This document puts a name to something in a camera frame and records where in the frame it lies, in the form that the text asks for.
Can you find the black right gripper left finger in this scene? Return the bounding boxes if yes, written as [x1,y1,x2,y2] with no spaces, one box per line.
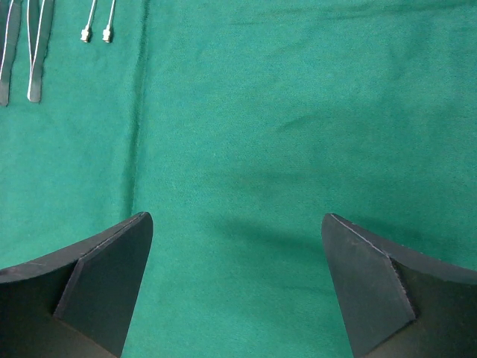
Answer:
[1,212,153,357]

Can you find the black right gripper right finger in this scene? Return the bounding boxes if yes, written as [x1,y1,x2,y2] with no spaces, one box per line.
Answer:
[321,213,476,357]

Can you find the dark green surgical drape cloth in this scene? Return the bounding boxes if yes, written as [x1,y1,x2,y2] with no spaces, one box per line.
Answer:
[1,1,476,357]

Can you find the curved steel needle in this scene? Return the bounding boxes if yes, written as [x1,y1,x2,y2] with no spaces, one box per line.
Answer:
[80,0,97,43]
[102,0,116,43]

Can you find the steel tweezers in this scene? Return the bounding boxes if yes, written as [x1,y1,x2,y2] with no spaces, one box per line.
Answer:
[27,0,54,103]
[1,0,22,106]

